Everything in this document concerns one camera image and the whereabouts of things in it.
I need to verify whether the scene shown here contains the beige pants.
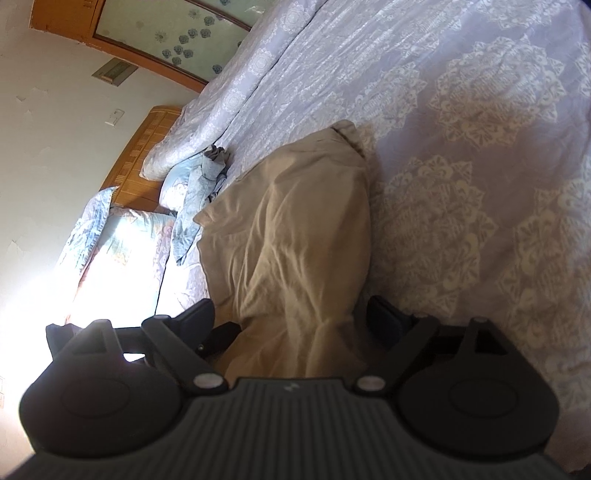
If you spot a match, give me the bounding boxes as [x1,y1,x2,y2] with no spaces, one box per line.
[193,119,378,380]

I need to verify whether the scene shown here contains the pale blue floral pillow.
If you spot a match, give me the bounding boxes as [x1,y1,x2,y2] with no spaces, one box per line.
[158,159,211,214]

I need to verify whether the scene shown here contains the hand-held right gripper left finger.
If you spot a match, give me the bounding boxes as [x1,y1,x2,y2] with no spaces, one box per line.
[46,298,242,396]

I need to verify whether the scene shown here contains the wooden headboard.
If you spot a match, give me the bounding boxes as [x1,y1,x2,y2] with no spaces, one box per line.
[100,105,184,214]

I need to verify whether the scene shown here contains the grey wall panel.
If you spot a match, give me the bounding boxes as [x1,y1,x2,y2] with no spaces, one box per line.
[91,58,140,87]

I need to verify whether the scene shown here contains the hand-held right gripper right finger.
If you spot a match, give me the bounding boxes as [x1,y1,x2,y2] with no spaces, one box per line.
[355,295,511,396]

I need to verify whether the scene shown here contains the blue crumpled cloth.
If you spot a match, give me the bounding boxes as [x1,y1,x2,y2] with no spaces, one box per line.
[171,144,232,267]

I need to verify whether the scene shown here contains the wooden wardrobe with glass doors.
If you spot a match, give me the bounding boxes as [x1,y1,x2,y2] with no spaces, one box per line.
[28,0,274,94]

